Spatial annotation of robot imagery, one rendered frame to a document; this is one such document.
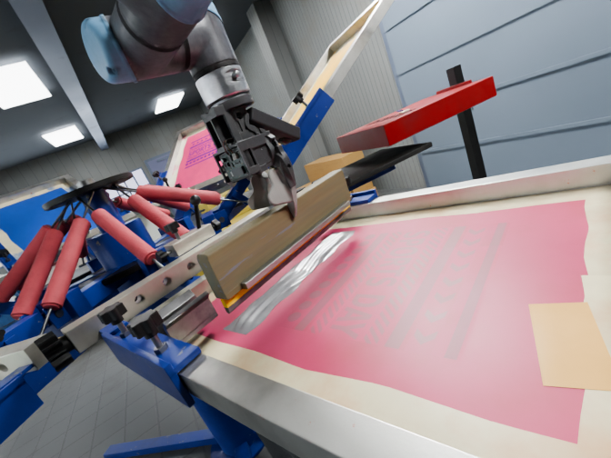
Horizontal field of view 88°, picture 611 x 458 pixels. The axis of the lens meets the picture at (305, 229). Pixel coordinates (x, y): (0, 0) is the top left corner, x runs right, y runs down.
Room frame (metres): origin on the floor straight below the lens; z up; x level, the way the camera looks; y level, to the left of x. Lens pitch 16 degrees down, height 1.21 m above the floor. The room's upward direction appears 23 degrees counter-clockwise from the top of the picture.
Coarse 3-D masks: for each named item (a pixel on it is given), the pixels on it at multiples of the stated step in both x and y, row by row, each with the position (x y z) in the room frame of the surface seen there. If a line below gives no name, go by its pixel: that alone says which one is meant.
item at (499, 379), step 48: (528, 288) 0.30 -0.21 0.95; (576, 288) 0.27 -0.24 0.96; (240, 336) 0.46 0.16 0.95; (288, 336) 0.40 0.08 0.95; (480, 336) 0.26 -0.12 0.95; (528, 336) 0.24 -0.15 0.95; (384, 384) 0.26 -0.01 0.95; (432, 384) 0.23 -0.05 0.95; (480, 384) 0.21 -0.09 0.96; (528, 384) 0.20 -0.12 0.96; (576, 432) 0.15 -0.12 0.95
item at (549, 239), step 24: (456, 216) 0.55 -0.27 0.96; (480, 216) 0.51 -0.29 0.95; (504, 216) 0.48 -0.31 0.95; (528, 216) 0.45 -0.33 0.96; (552, 216) 0.42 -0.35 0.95; (576, 216) 0.39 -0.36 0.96; (360, 240) 0.63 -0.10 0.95; (528, 240) 0.39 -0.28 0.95; (552, 240) 0.37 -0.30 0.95; (576, 240) 0.34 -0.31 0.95; (288, 264) 0.67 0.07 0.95; (336, 264) 0.56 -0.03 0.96; (504, 264) 0.36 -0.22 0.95; (528, 264) 0.34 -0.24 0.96; (552, 264) 0.32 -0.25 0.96; (576, 264) 0.30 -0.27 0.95
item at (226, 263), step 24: (312, 192) 0.61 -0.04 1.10; (336, 192) 0.66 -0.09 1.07; (264, 216) 0.52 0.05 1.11; (288, 216) 0.55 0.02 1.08; (312, 216) 0.59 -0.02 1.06; (240, 240) 0.46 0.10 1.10; (264, 240) 0.50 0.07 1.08; (288, 240) 0.53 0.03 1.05; (216, 264) 0.43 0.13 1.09; (240, 264) 0.45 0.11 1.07; (216, 288) 0.43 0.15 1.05; (240, 288) 0.44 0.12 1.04
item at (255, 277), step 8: (336, 208) 0.64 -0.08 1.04; (344, 208) 0.64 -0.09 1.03; (328, 216) 0.60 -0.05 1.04; (320, 224) 0.58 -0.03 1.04; (312, 232) 0.56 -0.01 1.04; (296, 240) 0.54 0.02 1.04; (304, 240) 0.54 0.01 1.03; (288, 248) 0.51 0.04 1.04; (296, 248) 0.52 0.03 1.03; (280, 256) 0.49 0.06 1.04; (264, 264) 0.48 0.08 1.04; (272, 264) 0.48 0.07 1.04; (256, 272) 0.46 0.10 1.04; (264, 272) 0.46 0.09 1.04; (248, 280) 0.44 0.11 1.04; (256, 280) 0.45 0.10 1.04; (248, 288) 0.44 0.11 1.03
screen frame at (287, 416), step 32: (608, 160) 0.45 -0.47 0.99; (416, 192) 0.68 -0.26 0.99; (448, 192) 0.61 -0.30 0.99; (480, 192) 0.57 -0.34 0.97; (512, 192) 0.53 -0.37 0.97; (544, 192) 0.50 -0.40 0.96; (192, 288) 0.68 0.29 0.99; (192, 384) 0.35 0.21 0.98; (224, 384) 0.31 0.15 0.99; (256, 384) 0.29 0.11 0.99; (256, 416) 0.25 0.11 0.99; (288, 416) 0.23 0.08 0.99; (320, 416) 0.22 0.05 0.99; (352, 416) 0.20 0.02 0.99; (288, 448) 0.23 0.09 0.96; (320, 448) 0.19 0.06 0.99; (352, 448) 0.18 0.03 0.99; (384, 448) 0.17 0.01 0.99; (416, 448) 0.16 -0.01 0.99; (448, 448) 0.15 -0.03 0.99
